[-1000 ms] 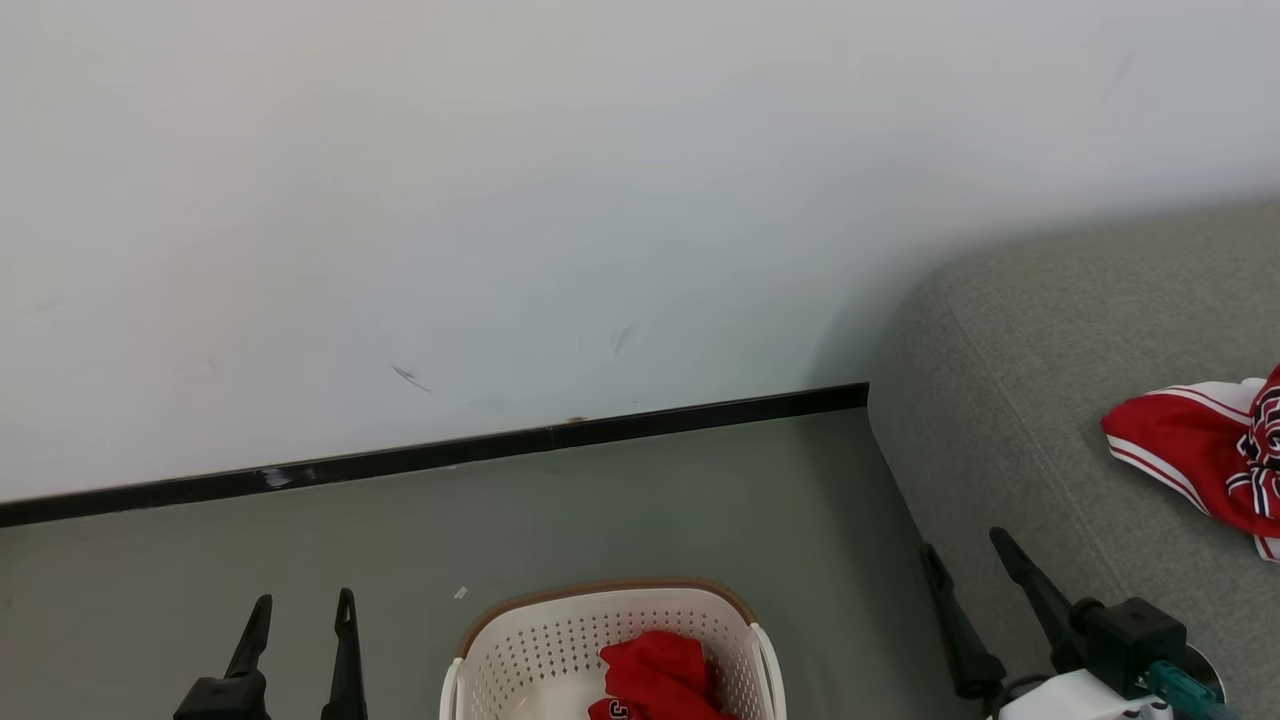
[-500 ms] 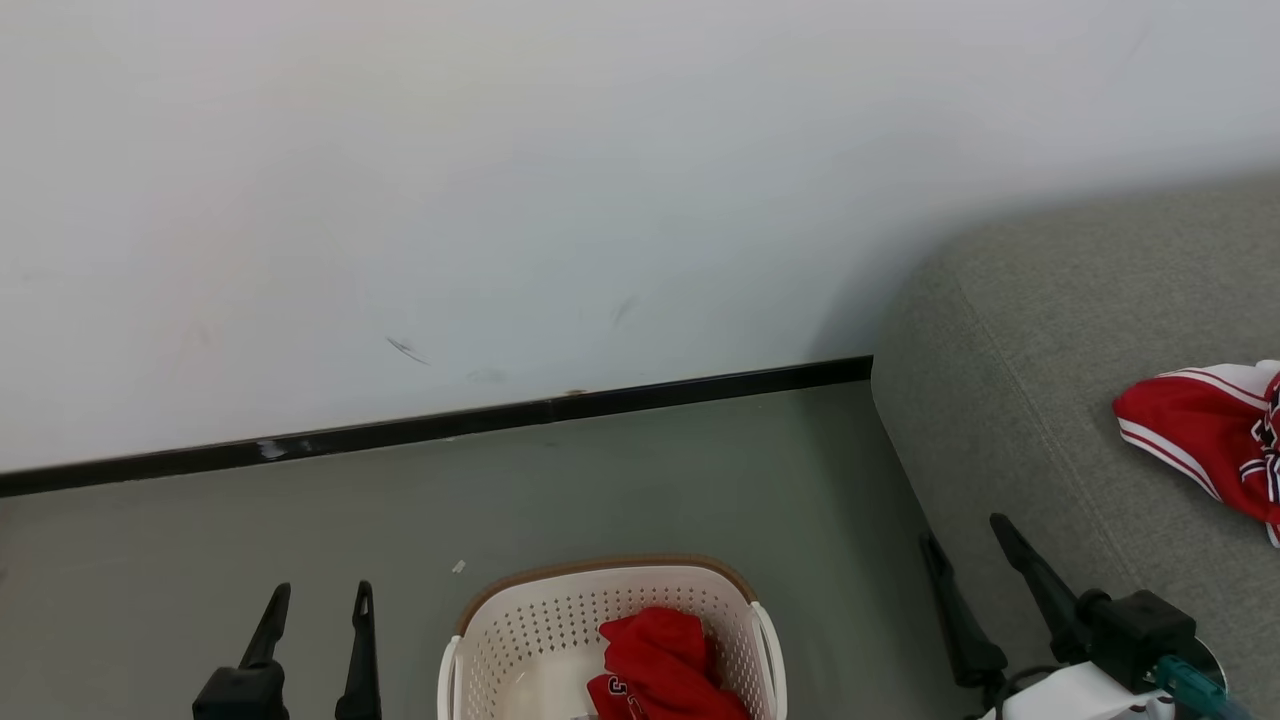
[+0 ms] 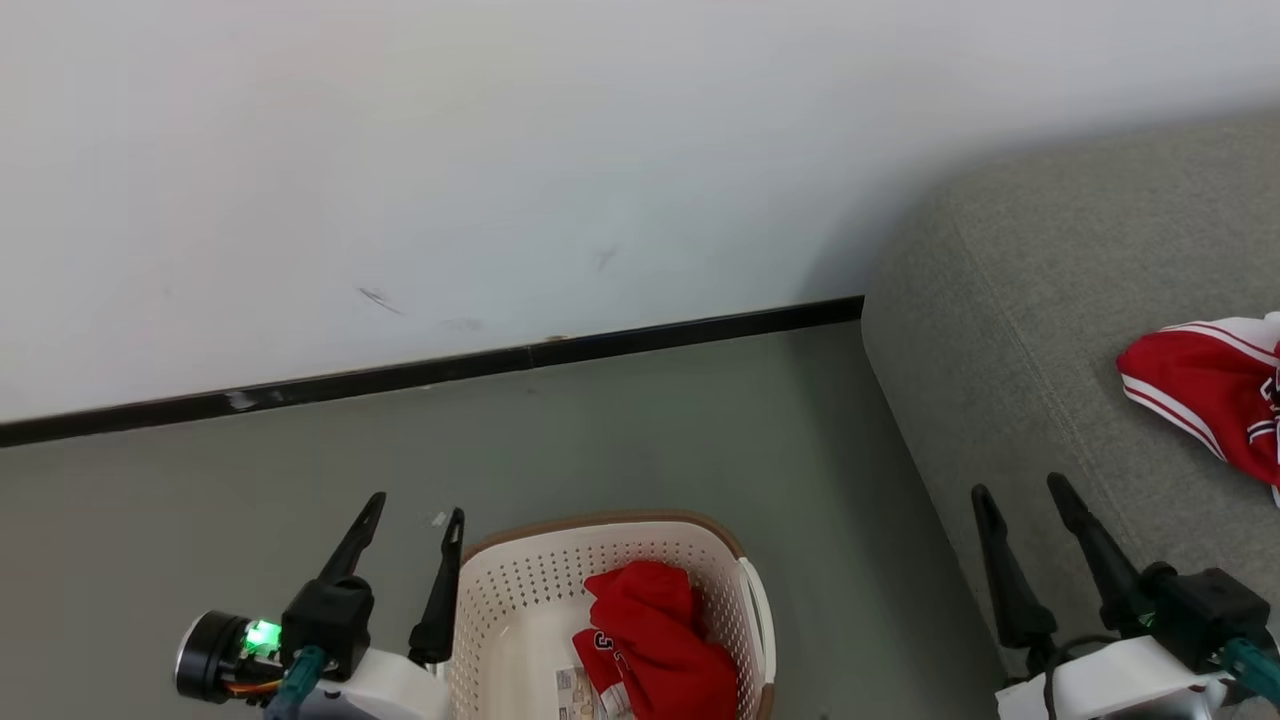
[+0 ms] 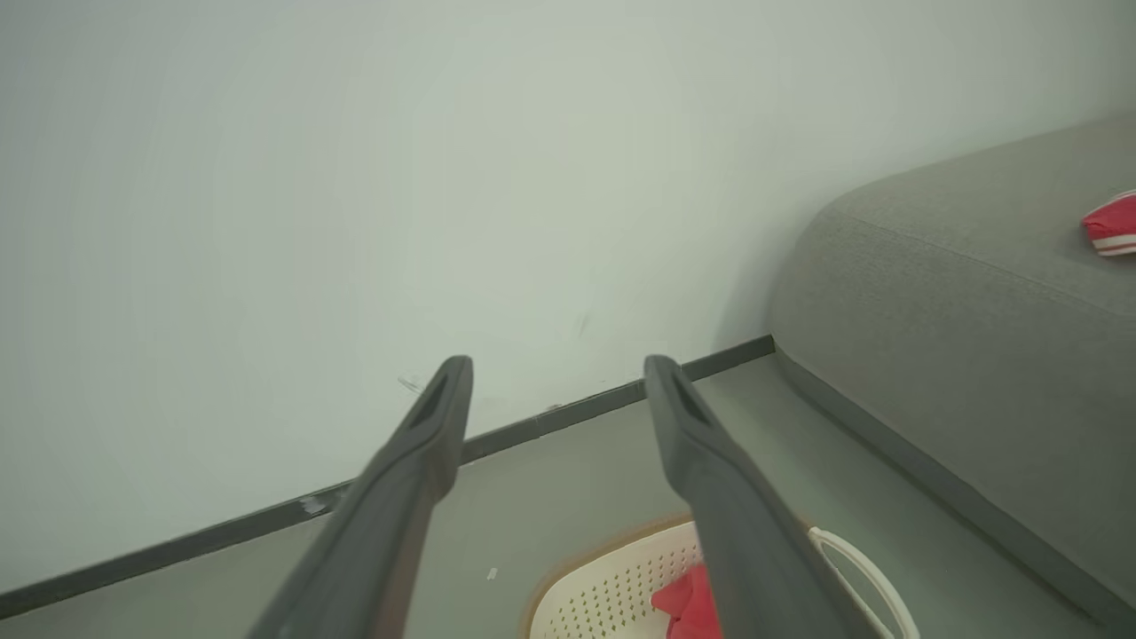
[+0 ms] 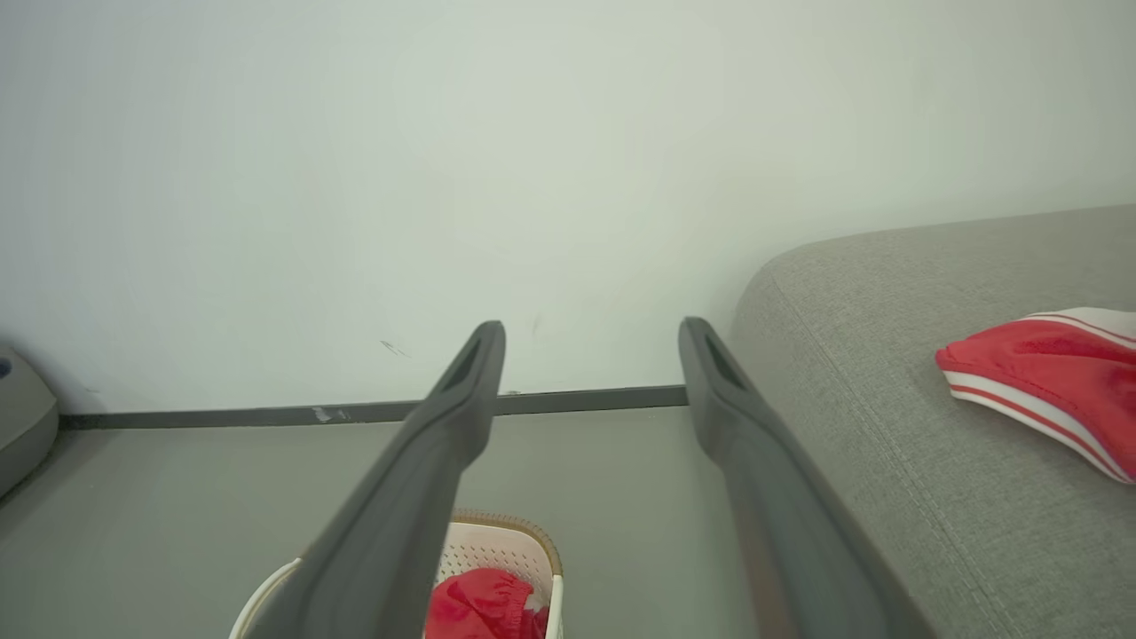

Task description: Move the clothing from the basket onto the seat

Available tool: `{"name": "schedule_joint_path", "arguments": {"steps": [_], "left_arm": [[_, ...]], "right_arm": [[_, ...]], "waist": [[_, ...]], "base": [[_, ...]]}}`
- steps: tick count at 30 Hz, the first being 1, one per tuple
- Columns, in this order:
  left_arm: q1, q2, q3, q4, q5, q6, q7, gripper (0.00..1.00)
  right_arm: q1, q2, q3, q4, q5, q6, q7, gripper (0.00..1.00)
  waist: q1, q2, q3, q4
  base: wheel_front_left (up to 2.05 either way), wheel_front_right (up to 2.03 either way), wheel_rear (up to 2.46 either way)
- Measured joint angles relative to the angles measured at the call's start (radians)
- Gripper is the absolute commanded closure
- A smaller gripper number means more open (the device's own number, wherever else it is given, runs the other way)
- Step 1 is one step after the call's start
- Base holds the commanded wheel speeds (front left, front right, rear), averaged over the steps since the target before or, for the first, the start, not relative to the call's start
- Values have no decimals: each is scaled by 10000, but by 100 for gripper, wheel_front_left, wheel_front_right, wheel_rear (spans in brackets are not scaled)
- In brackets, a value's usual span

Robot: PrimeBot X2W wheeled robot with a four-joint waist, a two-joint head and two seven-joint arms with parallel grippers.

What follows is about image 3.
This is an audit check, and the thin black right gripper cable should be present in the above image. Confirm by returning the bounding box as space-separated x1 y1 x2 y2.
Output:
1035 632 1121 720

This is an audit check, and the teal left gripper cable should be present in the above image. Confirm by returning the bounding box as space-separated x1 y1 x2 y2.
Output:
265 645 326 720

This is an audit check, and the black baseboard strip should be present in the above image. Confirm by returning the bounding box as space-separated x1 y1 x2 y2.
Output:
0 294 866 448

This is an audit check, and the red numbered basketball garment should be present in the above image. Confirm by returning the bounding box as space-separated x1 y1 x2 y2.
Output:
572 560 741 720

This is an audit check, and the white perforated laundry basket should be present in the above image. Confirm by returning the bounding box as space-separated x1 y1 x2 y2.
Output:
445 510 778 720

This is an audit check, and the grey fabric sofa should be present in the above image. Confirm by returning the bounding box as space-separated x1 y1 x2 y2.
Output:
860 105 1280 720

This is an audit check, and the white paper label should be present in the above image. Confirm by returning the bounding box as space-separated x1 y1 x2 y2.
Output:
555 665 633 720

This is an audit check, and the teal gripper cable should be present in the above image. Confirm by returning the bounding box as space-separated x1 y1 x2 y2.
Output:
265 645 326 720
1220 635 1280 706

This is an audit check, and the teal right gripper cable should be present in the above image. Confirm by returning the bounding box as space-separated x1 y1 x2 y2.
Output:
1220 635 1280 706

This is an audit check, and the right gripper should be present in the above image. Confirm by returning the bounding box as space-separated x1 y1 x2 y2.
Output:
971 473 1271 720

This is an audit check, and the red striped basketball garment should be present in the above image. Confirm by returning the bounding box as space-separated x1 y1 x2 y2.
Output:
1117 312 1280 506

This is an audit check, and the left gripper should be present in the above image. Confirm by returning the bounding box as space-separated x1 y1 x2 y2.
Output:
283 491 466 720

